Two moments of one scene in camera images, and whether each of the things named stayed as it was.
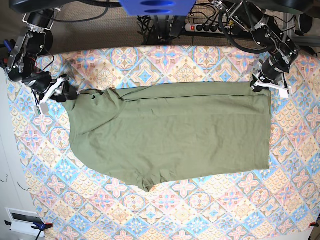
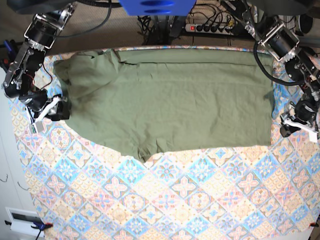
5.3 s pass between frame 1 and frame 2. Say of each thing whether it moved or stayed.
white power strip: stayed
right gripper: moved
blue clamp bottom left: stayed
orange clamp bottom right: stayed
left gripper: moved
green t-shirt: moved
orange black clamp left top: stayed
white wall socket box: stayed
